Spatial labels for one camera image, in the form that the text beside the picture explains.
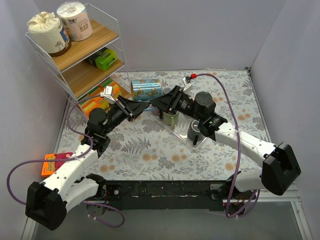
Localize green mug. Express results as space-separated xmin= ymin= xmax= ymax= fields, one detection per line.
xmin=161 ymin=111 xmax=179 ymax=130

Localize blue butterfly mug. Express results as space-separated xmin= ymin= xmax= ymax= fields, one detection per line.
xmin=130 ymin=79 xmax=163 ymax=102

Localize dark grey mug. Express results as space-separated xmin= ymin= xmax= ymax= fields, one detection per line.
xmin=187 ymin=120 xmax=205 ymax=146

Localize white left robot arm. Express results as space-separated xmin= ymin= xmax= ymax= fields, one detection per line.
xmin=25 ymin=96 xmax=149 ymax=231

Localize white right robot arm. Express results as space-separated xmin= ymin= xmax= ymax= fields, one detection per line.
xmin=150 ymin=86 xmax=301 ymax=199

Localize clear acrylic tray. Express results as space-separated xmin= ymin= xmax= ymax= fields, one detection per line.
xmin=157 ymin=111 xmax=207 ymax=149

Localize colourful sponge packs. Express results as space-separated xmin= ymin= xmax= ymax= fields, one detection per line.
xmin=79 ymin=77 xmax=122 ymax=117

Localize floral table mat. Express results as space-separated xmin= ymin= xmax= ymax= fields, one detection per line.
xmin=56 ymin=69 xmax=280 ymax=181

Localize green tissue box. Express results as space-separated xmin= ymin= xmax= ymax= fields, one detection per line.
xmin=83 ymin=47 xmax=118 ymax=72

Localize orange pink candy box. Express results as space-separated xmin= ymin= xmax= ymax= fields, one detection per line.
xmin=41 ymin=152 xmax=73 ymax=178

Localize white toilet paper pack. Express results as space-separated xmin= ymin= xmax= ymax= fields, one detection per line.
xmin=56 ymin=0 xmax=93 ymax=42

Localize cream toilet paper roll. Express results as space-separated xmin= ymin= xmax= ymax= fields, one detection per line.
xmin=27 ymin=11 xmax=72 ymax=57

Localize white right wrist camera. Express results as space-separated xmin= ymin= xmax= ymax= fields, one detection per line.
xmin=182 ymin=76 xmax=193 ymax=94

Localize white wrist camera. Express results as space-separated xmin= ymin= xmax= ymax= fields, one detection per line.
xmin=100 ymin=86 xmax=116 ymax=104
xmin=182 ymin=76 xmax=193 ymax=94

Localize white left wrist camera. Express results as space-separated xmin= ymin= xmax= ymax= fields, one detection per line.
xmin=100 ymin=86 xmax=116 ymax=104

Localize white wire wooden shelf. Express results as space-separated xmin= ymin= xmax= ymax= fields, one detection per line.
xmin=25 ymin=3 xmax=128 ymax=104

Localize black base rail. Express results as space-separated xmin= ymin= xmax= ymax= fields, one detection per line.
xmin=88 ymin=179 xmax=232 ymax=211

